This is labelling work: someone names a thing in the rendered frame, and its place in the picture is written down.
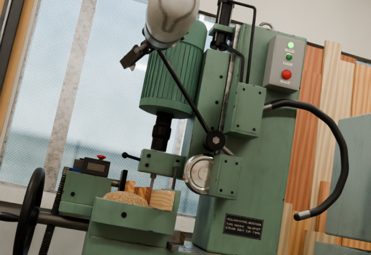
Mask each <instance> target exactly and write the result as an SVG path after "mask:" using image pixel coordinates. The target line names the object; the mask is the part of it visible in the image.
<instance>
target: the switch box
mask: <svg viewBox="0 0 371 255"><path fill-rule="evenodd" d="M289 42H292V43H293V44H294V47H293V48H291V50H294V53H292V52H287V51H285V48H286V49H290V48H288V43H289ZM305 44H306V42H304V41H300V40H296V39H292V38H288V37H285V36H280V35H275V36H274V37H273V38H271V39H270V41H269V47H268V54H267V60H266V67H265V72H264V79H263V86H262V87H263V88H266V89H271V90H274V91H279V92H284V93H288V94H293V93H295V92H297V91H299V86H300V79H301V71H302V66H303V59H304V51H305ZM286 54H291V55H292V57H293V59H292V60H291V61H287V60H286V59H285V56H286ZM283 61H285V62H290V63H292V66H289V65H285V64H283ZM284 70H290V71H291V77H290V78H289V79H284V78H283V76H282V72H283V71H284ZM281 79H282V80H285V81H290V84H286V83H282V82H280V80H281Z"/></svg>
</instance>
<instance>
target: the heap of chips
mask: <svg viewBox="0 0 371 255"><path fill-rule="evenodd" d="M102 198H103V199H108V200H114V201H120V202H124V203H130V204H136V205H142V206H148V207H150V206H149V205H148V203H147V201H146V200H145V199H144V198H142V197H140V196H138V195H136V194H134V193H131V192H124V191H114V192H110V193H107V194H106V195H105V196H104V197H102Z"/></svg>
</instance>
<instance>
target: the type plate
mask: <svg viewBox="0 0 371 255"><path fill-rule="evenodd" d="M263 222H264V220H260V219H254V218H251V217H245V216H239V215H233V214H227V213H226V215H225V222H224V229H223V234H227V235H233V236H240V237H245V238H251V239H255V240H261V237H262V229H263Z"/></svg>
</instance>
